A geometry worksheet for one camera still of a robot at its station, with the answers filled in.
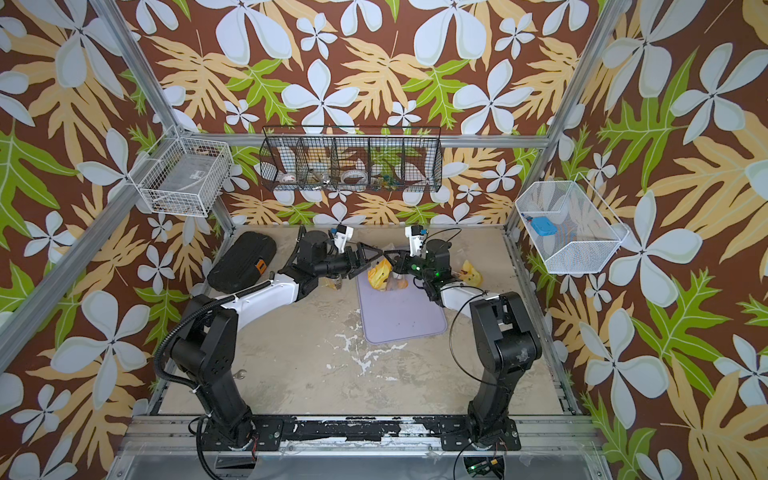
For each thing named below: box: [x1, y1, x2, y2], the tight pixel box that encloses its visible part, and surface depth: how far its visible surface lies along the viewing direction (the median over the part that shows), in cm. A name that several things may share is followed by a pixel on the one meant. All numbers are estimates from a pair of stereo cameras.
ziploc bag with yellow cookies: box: [368, 258, 408, 291], surface depth 93 cm
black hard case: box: [207, 231, 277, 294], surface depth 103 cm
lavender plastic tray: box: [357, 271, 448, 345], surface depth 95 cm
